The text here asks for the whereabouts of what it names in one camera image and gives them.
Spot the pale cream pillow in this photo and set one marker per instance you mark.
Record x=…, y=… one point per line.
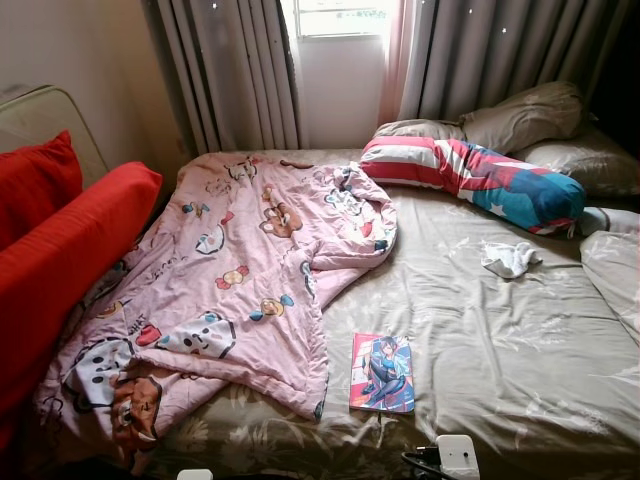
x=590, y=162

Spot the flat grey-beige pillow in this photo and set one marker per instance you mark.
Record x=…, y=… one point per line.
x=415, y=129

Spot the pink cartoon print quilt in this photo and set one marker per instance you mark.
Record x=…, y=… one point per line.
x=240, y=280

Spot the large red cushion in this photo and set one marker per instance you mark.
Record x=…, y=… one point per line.
x=70, y=260

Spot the beige padded headboard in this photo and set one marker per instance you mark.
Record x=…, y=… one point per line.
x=45, y=120

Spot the bright window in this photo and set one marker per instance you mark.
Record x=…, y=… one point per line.
x=340, y=18

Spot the crumpled white cloth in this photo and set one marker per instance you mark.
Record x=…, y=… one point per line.
x=510, y=259

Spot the small white pillow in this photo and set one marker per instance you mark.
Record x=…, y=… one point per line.
x=612, y=220

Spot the anime cover book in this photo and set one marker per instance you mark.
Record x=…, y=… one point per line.
x=382, y=372

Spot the beige floral bed sheet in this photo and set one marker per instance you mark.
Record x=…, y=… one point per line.
x=500, y=350

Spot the pink sheer curtain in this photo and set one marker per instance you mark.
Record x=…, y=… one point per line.
x=395, y=70

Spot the grey pleated curtain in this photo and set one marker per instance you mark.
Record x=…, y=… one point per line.
x=500, y=50
x=225, y=70

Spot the small red cushion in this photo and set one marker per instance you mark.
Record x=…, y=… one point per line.
x=35, y=185

